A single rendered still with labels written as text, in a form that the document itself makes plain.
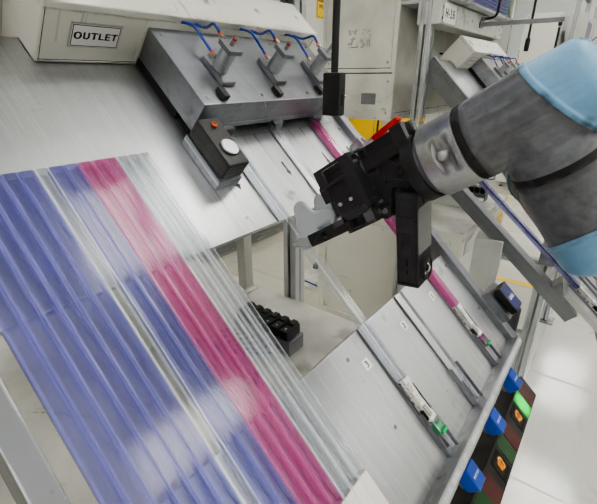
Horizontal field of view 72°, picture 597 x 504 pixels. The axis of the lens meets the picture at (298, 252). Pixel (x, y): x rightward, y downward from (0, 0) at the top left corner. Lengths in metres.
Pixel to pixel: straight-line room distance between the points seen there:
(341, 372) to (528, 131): 0.32
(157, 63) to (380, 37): 1.17
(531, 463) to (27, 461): 1.51
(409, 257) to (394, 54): 1.25
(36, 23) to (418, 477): 0.66
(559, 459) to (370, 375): 1.25
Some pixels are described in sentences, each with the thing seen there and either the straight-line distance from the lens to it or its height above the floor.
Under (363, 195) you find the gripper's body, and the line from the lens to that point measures 0.45.
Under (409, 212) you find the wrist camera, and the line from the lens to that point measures 0.44.
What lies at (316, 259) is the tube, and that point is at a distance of 0.55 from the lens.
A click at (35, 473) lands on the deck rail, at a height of 0.91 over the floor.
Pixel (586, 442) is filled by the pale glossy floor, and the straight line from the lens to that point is 1.84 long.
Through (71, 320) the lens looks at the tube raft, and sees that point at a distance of 0.39.
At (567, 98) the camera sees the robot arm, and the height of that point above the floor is 1.14.
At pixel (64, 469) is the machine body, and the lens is 0.77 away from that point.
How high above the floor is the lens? 1.15
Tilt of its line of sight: 23 degrees down
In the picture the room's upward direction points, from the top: straight up
